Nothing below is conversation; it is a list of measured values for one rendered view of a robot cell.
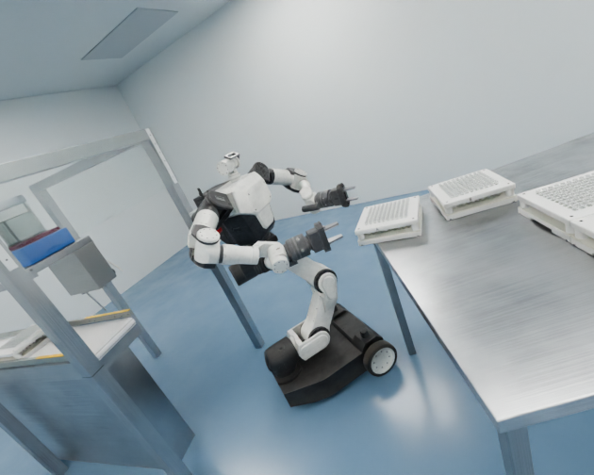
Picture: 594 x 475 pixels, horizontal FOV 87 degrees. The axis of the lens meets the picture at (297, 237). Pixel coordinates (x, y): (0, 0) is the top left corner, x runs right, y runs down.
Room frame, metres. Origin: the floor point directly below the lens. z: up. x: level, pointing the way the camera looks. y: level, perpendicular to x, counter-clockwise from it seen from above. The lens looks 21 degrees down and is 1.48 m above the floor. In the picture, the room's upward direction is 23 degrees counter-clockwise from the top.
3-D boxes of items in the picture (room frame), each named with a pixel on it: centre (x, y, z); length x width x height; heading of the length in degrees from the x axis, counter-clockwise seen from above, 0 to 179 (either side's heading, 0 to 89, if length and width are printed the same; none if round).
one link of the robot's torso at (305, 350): (1.53, 0.17, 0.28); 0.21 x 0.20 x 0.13; 106
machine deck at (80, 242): (1.42, 1.23, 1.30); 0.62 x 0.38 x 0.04; 66
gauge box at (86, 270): (1.46, 0.99, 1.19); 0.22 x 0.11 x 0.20; 66
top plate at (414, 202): (1.20, -0.39, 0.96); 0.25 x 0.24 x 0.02; 150
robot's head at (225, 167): (1.50, 0.16, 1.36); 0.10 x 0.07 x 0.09; 150
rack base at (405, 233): (1.20, -0.39, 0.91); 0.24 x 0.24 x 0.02; 60
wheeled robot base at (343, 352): (1.53, 0.14, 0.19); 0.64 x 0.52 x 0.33; 106
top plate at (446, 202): (1.15, -0.71, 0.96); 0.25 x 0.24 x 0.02; 164
